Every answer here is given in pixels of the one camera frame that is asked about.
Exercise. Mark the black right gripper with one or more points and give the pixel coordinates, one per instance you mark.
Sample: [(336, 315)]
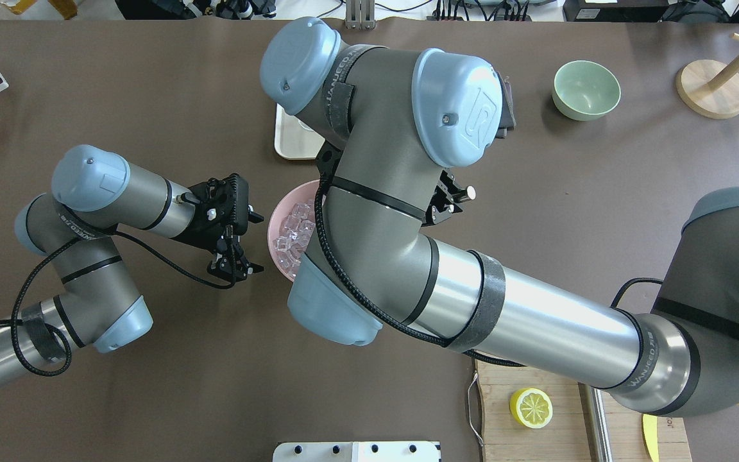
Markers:
[(448, 196)]

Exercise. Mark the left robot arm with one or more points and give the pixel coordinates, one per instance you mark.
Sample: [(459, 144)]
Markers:
[(82, 294)]

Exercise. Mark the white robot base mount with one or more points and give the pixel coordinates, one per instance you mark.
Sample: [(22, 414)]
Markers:
[(359, 451)]

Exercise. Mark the half lemon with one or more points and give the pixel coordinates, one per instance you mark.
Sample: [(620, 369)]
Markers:
[(531, 407)]

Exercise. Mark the grey folded cloth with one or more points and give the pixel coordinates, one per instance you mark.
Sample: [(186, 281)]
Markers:
[(507, 120)]

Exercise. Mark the pink bowl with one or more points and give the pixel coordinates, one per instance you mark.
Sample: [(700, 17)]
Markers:
[(304, 192)]

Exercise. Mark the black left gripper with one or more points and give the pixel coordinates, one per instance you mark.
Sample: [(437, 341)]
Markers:
[(201, 236)]

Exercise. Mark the yellow plastic knife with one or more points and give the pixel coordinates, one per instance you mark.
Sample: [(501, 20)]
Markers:
[(650, 433)]

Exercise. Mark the bamboo cutting board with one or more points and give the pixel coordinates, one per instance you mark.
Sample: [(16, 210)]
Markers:
[(565, 438)]

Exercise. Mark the steel muddler black tip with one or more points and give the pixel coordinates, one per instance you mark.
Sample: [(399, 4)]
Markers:
[(595, 417)]

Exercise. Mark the clear ice cubes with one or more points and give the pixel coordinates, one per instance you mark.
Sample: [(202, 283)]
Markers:
[(295, 230)]

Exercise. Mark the cream rabbit tray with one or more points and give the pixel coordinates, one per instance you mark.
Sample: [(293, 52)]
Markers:
[(294, 140)]

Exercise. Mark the wooden cup tree stand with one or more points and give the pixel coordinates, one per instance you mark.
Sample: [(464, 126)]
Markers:
[(709, 87)]

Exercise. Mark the green bowl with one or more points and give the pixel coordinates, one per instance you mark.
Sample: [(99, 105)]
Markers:
[(585, 91)]

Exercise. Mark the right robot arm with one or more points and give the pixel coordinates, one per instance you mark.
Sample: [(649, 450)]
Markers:
[(606, 252)]

